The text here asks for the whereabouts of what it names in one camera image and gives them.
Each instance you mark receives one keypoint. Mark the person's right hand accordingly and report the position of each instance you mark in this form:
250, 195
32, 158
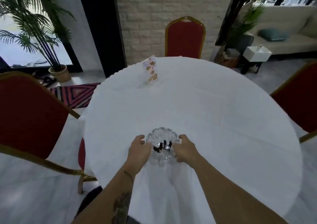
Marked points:
184, 150

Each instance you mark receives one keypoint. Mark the person's left hand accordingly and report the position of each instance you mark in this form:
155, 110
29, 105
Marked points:
137, 150

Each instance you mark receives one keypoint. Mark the person's right thumb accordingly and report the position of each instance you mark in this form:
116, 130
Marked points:
182, 138

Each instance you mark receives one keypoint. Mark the person's left thumb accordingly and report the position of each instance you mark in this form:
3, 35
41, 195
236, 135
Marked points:
140, 138

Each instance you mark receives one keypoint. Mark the clear bubbled glass bowl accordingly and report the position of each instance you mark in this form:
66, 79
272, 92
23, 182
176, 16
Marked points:
162, 134

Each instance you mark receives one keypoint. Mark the person's right forearm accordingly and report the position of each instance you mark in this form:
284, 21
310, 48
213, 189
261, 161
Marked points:
230, 194

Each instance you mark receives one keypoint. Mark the person's left forearm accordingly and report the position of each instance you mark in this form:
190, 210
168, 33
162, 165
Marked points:
109, 196

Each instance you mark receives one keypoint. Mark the white round tablecloth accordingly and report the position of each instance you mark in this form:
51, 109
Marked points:
198, 122

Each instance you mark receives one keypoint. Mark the black items in bowl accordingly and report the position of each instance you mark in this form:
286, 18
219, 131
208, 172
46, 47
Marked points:
162, 146

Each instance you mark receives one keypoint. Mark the menu card stand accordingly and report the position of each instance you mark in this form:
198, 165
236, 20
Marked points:
149, 69

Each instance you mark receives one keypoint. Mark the striped pink patterned rug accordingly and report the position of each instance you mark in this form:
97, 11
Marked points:
74, 93

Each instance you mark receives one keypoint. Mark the red gold banquet chair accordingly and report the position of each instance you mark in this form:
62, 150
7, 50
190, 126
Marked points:
299, 99
185, 39
29, 117

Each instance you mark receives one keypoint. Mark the beige plant pot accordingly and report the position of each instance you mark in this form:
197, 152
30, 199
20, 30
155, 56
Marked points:
60, 73

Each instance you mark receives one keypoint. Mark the white box side table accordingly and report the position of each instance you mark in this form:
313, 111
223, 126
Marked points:
256, 55

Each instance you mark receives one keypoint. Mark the black sandals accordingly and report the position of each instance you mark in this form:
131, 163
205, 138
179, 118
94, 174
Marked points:
44, 78

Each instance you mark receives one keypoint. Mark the green leafy plant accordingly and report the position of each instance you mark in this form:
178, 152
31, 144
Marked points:
245, 23

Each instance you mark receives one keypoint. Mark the teal cushion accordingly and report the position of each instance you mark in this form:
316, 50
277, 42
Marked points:
273, 34

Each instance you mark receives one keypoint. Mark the cream sofa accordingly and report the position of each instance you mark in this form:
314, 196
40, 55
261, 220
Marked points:
287, 23

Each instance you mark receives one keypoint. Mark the potted palm plant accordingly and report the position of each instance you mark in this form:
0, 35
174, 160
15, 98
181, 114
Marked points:
34, 20

